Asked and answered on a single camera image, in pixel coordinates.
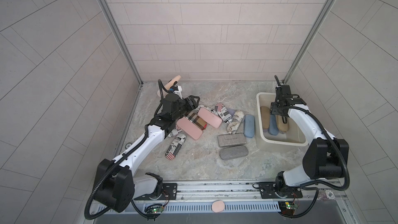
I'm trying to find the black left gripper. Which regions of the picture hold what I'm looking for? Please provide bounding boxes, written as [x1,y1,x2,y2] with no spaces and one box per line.
[170,95,199,122]

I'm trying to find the tan fabric glasses case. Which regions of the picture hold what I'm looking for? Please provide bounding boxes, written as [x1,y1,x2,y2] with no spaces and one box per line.
[260,106,271,132]

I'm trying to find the blue fabric glasses case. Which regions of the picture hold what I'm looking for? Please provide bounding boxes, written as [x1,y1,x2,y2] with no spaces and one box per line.
[268,115,279,136]

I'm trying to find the cream plastic storage box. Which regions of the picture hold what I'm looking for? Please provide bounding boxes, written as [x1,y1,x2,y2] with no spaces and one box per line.
[255,92,308,152]

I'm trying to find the light grey rectangular glasses case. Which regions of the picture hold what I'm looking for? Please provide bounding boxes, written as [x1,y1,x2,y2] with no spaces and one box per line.
[218,133,247,148]

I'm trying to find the dark grey glasses case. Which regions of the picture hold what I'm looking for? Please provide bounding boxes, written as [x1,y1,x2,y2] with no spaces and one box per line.
[219,145,249,160]

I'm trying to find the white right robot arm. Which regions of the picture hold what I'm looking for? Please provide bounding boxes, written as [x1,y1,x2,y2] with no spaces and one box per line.
[271,84,350,194]

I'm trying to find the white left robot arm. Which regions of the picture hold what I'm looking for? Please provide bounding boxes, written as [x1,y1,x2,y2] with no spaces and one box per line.
[84,93,200,220]

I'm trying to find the brown plaid glasses case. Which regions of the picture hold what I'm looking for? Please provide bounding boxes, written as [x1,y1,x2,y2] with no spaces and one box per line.
[186,111,207,130]

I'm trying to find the pink glasses case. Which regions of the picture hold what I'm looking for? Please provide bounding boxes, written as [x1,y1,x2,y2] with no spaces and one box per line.
[176,117,203,140]
[198,107,222,129]

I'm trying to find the map print glasses case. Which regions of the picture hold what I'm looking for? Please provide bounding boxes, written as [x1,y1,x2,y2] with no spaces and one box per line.
[227,111,245,134]

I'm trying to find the beige microphone head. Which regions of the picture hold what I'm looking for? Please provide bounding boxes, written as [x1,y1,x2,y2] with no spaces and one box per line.
[157,75,182,99]

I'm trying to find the left circuit board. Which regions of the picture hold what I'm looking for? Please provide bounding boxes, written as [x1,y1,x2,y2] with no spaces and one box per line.
[145,204,164,215]

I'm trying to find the circuit board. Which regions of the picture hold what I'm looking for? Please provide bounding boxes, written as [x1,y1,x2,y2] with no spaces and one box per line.
[278,201,298,216]
[145,204,164,215]

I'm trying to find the small patterned roll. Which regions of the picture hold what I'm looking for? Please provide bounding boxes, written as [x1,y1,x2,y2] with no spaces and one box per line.
[317,190,336,201]

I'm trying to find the right circuit board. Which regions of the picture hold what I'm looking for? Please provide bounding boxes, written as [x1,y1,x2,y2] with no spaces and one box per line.
[278,201,298,216]

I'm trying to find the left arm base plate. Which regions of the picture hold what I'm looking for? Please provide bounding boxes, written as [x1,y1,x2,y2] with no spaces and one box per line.
[135,183,178,201]

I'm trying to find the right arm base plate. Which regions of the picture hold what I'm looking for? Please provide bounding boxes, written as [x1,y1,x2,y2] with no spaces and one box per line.
[257,182,303,200]

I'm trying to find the aluminium rail frame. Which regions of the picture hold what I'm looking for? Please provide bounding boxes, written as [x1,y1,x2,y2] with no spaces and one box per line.
[130,178,349,206]

